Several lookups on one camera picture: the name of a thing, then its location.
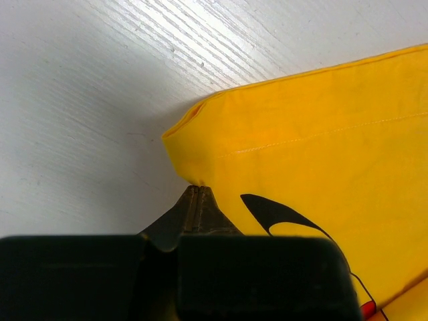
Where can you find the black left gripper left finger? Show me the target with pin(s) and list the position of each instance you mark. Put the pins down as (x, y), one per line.
(164, 233)

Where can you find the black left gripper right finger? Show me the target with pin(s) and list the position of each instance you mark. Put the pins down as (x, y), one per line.
(209, 219)

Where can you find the yellow Pikachu cloth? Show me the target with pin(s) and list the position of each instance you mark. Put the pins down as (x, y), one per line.
(338, 153)

